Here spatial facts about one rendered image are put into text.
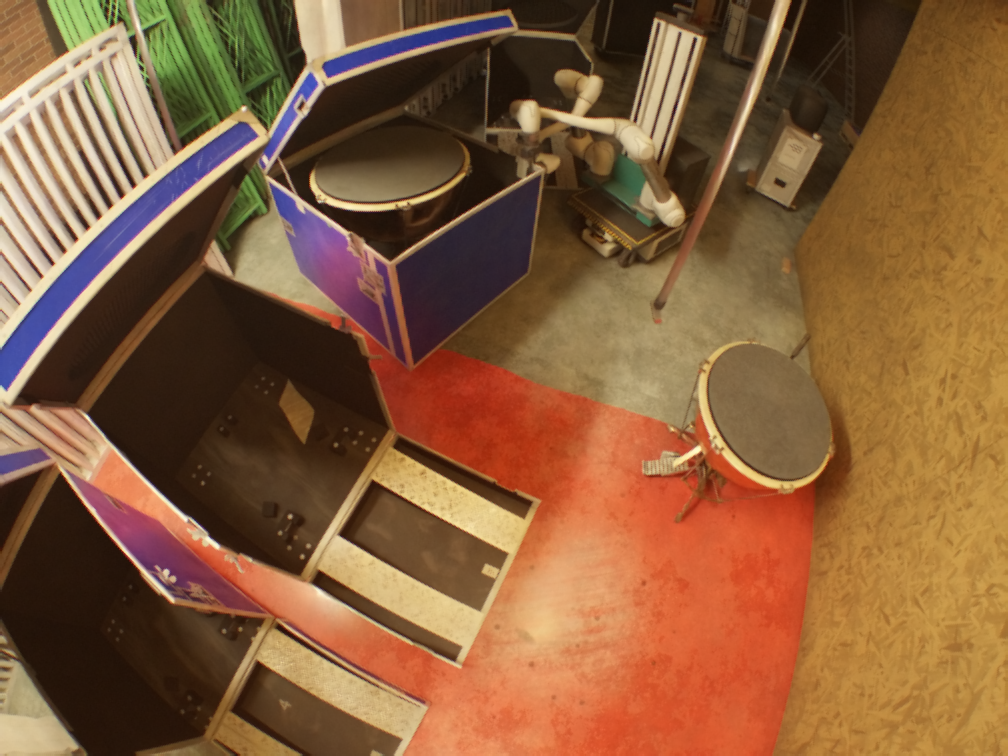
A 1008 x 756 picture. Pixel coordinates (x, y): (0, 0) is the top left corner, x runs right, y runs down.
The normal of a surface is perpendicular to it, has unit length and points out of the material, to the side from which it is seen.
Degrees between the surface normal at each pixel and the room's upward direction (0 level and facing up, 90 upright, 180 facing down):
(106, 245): 48
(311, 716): 2
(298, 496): 0
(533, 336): 0
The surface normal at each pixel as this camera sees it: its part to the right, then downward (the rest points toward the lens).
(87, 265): 0.72, -0.07
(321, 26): -0.33, 0.79
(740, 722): 0.06, -0.53
